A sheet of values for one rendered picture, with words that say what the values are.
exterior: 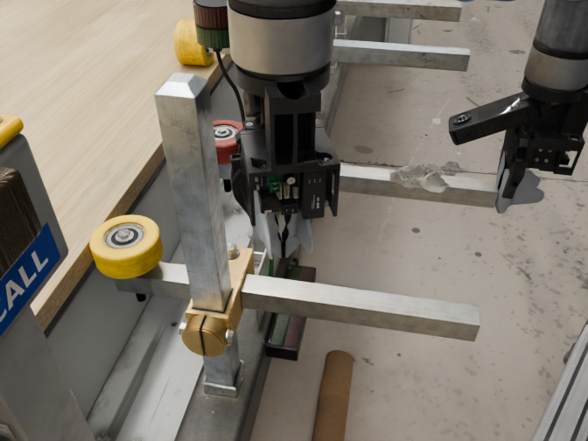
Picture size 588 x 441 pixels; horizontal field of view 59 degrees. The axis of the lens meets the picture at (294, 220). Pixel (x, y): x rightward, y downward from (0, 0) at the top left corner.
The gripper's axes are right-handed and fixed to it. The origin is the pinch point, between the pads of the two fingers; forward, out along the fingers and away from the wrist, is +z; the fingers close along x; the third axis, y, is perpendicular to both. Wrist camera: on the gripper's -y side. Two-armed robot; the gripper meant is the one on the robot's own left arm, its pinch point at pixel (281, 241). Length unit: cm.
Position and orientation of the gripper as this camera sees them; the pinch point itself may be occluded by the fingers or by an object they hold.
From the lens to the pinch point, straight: 53.4
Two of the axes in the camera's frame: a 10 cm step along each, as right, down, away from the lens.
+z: 0.0, 7.7, 6.4
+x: 9.8, -1.2, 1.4
